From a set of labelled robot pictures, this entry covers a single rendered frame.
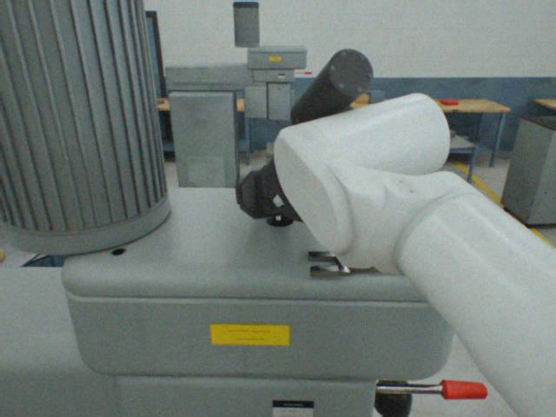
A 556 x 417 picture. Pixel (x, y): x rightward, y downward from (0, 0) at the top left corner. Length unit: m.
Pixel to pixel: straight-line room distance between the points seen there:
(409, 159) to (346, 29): 6.75
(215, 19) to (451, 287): 6.94
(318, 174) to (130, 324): 0.33
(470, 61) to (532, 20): 0.98
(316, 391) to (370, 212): 0.36
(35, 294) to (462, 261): 0.63
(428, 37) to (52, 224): 6.99
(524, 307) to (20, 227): 0.48
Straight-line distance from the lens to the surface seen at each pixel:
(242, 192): 0.48
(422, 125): 0.33
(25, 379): 0.67
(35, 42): 0.47
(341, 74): 0.31
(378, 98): 6.71
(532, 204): 5.14
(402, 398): 0.88
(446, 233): 0.24
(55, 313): 0.68
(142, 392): 0.61
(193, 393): 0.59
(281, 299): 0.47
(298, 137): 0.29
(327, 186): 0.25
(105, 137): 0.49
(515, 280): 0.22
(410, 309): 0.49
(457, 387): 0.62
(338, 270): 0.45
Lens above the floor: 2.14
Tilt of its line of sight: 25 degrees down
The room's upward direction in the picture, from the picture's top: straight up
